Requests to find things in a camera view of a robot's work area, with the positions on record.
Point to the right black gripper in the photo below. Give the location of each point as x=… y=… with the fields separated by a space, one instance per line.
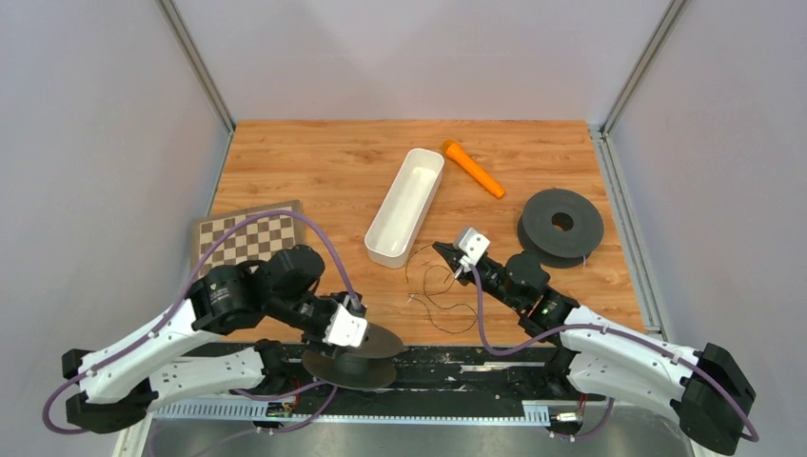
x=450 y=254

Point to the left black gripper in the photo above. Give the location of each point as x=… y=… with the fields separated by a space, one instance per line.
x=315 y=338

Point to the black spool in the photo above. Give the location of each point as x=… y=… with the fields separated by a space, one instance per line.
x=561 y=227
x=365 y=368

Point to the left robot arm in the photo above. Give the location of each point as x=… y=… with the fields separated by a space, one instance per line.
x=118 y=386

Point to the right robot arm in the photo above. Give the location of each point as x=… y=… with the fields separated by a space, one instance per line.
x=704 y=390

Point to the white oblong tray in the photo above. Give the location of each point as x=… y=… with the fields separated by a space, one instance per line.
x=393 y=231

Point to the wooden chessboard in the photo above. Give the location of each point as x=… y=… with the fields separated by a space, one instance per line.
x=256 y=241

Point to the orange flashlight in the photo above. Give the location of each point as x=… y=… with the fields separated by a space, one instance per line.
x=455 y=152

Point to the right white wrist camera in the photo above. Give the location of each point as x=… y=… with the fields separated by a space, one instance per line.
x=472 y=246

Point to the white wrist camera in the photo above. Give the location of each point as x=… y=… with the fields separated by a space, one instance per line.
x=472 y=246
x=345 y=329

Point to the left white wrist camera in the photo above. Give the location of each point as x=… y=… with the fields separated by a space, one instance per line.
x=345 y=329

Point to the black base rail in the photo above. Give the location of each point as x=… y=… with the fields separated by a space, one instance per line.
x=434 y=385

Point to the right aluminium frame post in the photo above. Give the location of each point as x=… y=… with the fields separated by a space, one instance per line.
x=671 y=15

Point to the aluminium frame post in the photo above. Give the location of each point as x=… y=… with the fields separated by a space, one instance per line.
x=182 y=34
x=671 y=15

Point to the left aluminium frame post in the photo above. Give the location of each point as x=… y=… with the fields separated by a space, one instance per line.
x=182 y=34

